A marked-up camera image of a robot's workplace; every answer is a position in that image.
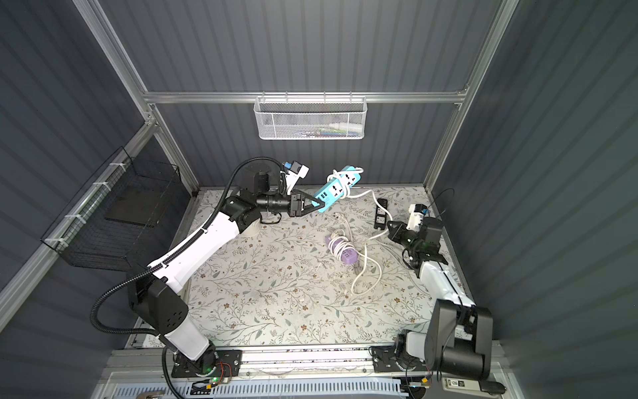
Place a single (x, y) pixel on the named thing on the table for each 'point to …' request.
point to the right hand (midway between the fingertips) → (393, 223)
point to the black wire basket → (121, 216)
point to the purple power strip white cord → (342, 249)
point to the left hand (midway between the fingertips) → (327, 208)
